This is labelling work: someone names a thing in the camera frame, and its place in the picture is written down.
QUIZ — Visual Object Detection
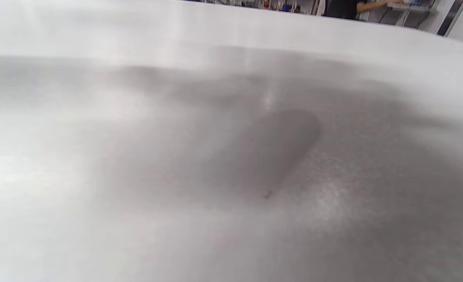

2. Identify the white wall shelf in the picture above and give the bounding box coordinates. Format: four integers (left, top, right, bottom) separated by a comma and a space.
386, 2, 439, 28

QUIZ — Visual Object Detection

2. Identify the dark vertical post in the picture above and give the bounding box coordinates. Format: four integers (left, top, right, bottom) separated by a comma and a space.
436, 0, 463, 37

